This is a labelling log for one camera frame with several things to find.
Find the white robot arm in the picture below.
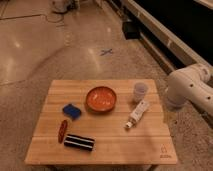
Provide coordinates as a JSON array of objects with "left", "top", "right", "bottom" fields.
[{"left": 165, "top": 63, "right": 213, "bottom": 116}]

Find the orange ceramic bowl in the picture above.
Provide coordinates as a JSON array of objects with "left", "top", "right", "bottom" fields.
[{"left": 86, "top": 86, "right": 117, "bottom": 112}]

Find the blue sponge block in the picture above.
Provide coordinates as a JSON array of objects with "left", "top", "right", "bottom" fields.
[{"left": 62, "top": 104, "right": 81, "bottom": 119}]

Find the red oval object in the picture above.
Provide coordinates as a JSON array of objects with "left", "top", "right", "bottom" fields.
[{"left": 58, "top": 120, "right": 68, "bottom": 143}]

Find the wooden table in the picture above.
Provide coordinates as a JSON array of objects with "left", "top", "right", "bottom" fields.
[{"left": 25, "top": 79, "right": 177, "bottom": 165}]

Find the black white striped box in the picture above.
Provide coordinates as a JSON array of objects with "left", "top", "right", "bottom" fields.
[{"left": 64, "top": 134, "right": 95, "bottom": 151}]

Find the white tube bottle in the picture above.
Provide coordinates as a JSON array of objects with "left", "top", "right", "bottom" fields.
[{"left": 125, "top": 100, "right": 149, "bottom": 129}]

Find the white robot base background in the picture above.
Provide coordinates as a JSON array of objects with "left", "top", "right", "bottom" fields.
[{"left": 50, "top": 0, "right": 79, "bottom": 14}]

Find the black box on floor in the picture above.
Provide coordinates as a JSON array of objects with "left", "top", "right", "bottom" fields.
[{"left": 122, "top": 22, "right": 140, "bottom": 39}]

